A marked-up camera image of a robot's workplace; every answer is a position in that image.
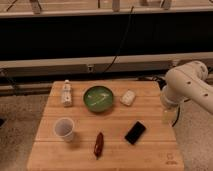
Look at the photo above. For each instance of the green ceramic bowl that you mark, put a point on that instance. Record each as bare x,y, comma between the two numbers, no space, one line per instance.
98,99

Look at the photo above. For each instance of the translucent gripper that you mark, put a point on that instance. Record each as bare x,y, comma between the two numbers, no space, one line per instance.
169,116

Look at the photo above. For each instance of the wooden cutting board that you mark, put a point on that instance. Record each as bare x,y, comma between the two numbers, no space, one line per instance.
155,150

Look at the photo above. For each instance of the translucent plastic cup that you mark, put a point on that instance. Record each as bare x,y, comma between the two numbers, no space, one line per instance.
64,129

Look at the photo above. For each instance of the white small bottle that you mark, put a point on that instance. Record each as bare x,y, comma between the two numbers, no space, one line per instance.
66,95

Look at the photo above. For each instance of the white rounded block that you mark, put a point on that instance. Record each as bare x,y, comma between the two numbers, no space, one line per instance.
128,98

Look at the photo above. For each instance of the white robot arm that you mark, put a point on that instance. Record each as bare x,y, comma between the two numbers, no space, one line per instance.
186,81

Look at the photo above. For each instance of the black eraser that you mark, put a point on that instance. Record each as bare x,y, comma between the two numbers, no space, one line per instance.
135,132

